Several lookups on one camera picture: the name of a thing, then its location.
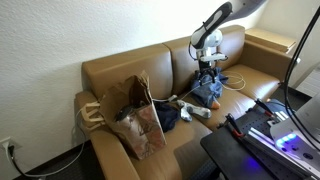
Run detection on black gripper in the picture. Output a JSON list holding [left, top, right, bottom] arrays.
[[197, 60, 218, 85]]

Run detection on white sock grey toe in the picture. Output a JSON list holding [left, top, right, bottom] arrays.
[[175, 99, 194, 123]]

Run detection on white robot base blue lights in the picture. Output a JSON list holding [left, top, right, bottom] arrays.
[[269, 93, 320, 168]]

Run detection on brown leather sofa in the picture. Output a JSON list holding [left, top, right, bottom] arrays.
[[73, 24, 301, 180]]

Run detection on blue denim garment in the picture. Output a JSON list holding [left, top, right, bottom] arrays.
[[190, 67, 230, 109]]

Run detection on small orange item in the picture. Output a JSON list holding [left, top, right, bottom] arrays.
[[210, 99, 222, 110]]

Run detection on black red clamp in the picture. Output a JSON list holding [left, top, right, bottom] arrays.
[[217, 112, 247, 139], [254, 97, 278, 118]]

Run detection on dark navy cloth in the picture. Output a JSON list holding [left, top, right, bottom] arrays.
[[153, 100, 181, 133]]

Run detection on wooden side table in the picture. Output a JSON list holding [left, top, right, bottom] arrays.
[[244, 28, 298, 55]]

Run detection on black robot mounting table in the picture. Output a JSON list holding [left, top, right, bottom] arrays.
[[199, 99, 320, 180]]

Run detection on brown paper bag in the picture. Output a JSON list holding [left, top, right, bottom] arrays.
[[99, 70, 168, 160]]

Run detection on black object inside bag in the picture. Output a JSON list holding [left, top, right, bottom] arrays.
[[114, 104, 134, 123]]

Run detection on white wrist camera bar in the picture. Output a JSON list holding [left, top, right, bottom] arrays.
[[199, 52, 229, 63]]

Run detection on white charging cable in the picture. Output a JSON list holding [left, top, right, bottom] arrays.
[[152, 70, 247, 103]]

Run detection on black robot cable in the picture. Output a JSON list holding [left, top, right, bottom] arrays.
[[283, 5, 320, 153]]

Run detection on white wall heater unit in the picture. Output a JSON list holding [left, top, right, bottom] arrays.
[[294, 63, 320, 98]]

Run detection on beige fabric bag straps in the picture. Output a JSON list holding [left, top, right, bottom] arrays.
[[79, 100, 107, 130]]

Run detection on long white power cable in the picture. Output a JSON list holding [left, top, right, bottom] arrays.
[[2, 108, 88, 178]]

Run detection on black power cable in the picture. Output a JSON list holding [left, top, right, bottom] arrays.
[[7, 144, 43, 178]]

